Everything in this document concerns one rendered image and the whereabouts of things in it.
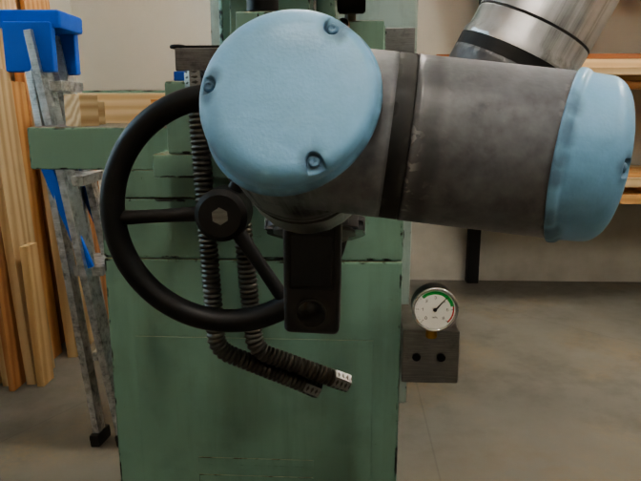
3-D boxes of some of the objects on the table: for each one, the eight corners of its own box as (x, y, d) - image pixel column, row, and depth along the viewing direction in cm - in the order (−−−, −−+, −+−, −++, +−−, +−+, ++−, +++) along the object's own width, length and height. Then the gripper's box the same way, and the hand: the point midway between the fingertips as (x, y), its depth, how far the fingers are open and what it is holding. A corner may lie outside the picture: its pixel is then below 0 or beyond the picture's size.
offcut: (81, 126, 90) (78, 94, 89) (65, 126, 92) (63, 94, 91) (99, 126, 93) (97, 94, 92) (84, 125, 95) (81, 94, 94)
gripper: (369, 109, 47) (363, 177, 68) (248, 109, 47) (280, 176, 68) (368, 222, 45) (362, 256, 66) (244, 221, 46) (279, 255, 67)
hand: (320, 240), depth 66 cm, fingers closed
